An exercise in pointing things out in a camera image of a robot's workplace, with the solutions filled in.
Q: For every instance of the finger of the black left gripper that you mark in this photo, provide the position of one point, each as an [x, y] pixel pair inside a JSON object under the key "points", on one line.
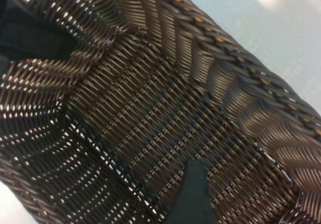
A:
{"points": [[25, 40]]}

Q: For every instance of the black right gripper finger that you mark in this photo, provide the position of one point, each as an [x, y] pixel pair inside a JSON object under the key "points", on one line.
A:
{"points": [[193, 199]]}

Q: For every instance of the dark brown wicker basket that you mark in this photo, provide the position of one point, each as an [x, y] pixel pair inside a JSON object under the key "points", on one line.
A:
{"points": [[150, 96]]}

